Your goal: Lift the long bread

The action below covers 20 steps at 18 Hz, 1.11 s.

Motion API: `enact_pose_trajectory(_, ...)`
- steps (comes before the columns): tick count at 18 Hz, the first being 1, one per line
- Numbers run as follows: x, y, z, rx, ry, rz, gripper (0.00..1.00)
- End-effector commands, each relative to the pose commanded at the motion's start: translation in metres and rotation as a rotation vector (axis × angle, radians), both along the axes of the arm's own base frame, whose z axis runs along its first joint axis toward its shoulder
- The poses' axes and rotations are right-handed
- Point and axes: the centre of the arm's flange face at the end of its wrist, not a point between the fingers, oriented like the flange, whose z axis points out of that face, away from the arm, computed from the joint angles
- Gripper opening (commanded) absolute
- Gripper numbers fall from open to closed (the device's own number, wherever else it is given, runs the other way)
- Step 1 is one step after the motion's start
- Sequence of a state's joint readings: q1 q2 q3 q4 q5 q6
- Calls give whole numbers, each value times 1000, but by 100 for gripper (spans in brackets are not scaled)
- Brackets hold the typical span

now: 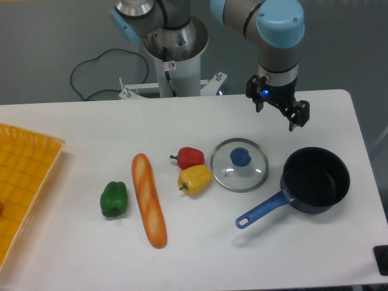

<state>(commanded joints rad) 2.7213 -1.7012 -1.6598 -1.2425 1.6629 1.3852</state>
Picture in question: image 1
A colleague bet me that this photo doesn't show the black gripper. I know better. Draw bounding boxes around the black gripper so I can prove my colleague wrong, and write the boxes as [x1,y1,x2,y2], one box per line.
[246,71,310,132]

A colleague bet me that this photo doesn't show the black cable on floor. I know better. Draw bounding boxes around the black cable on floor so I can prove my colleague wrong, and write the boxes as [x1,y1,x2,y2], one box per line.
[70,48,149,101]

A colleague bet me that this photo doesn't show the glass lid blue knob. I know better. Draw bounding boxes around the glass lid blue knob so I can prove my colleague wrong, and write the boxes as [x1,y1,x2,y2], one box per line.
[210,138,269,193]

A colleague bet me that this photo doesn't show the green bell pepper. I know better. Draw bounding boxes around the green bell pepper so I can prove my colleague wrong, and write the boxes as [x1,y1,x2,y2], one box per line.
[100,181,128,218]

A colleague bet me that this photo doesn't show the black device at table edge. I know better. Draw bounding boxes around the black device at table edge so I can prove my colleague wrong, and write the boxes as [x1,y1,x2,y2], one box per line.
[373,245,388,276]

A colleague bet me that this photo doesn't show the yellow woven basket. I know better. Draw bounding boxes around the yellow woven basket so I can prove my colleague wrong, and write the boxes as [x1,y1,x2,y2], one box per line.
[1,123,65,266]

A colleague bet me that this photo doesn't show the yellow bell pepper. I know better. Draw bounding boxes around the yellow bell pepper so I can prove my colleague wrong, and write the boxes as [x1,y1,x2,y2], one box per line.
[178,164,212,196]

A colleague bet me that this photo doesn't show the red bell pepper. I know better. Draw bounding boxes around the red bell pepper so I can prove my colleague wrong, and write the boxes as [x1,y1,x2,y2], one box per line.
[170,147,205,170]

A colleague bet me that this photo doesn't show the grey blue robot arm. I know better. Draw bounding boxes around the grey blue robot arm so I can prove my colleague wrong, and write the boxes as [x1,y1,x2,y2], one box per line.
[109,1,310,129]

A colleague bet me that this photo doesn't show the dark saucepan blue handle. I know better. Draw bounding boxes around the dark saucepan blue handle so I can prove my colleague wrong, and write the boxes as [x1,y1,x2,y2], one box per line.
[235,147,350,229]

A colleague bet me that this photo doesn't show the long orange baguette bread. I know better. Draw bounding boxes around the long orange baguette bread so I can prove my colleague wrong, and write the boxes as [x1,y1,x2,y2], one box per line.
[132,153,167,249]

